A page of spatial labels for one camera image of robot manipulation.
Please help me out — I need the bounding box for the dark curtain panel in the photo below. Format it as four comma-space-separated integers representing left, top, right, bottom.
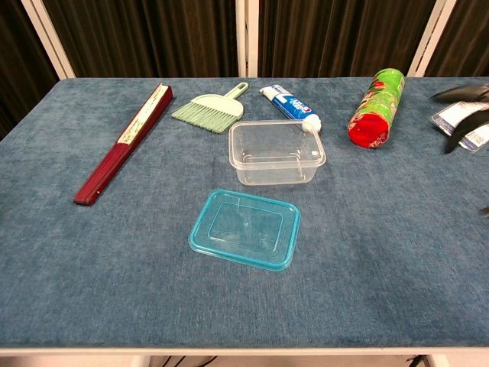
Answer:
257, 0, 437, 78
41, 0, 238, 80
426, 0, 489, 78
0, 0, 59, 139

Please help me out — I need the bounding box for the blue white toothpaste tube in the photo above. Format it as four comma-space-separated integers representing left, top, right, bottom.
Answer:
258, 84, 322, 134

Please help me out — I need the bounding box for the white screen frame post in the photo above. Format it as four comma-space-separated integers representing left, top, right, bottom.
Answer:
235, 0, 261, 78
21, 0, 76, 80
406, 0, 458, 78

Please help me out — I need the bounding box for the clear plastic container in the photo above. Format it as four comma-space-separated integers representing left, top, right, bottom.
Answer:
228, 119, 328, 187

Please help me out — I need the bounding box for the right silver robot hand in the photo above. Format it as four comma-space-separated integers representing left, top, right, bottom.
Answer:
431, 83, 489, 219

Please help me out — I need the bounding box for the clear blister pack card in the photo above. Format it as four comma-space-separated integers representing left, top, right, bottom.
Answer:
427, 99, 489, 154

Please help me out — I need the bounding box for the blue fabric table cover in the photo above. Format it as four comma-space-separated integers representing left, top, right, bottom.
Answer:
0, 77, 489, 349

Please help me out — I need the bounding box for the green red chips can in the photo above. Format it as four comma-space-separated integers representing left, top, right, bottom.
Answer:
347, 67, 406, 151

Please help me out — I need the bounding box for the black floor cable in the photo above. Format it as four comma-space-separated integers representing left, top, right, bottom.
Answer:
162, 355, 219, 367

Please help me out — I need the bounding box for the blue plastic container lid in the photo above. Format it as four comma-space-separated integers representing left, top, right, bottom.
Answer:
188, 187, 302, 273

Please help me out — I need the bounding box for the green mini hand brush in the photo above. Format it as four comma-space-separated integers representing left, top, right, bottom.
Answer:
170, 82, 250, 135

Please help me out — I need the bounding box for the dark red folding fan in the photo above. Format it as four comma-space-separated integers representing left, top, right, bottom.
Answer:
73, 83, 173, 206

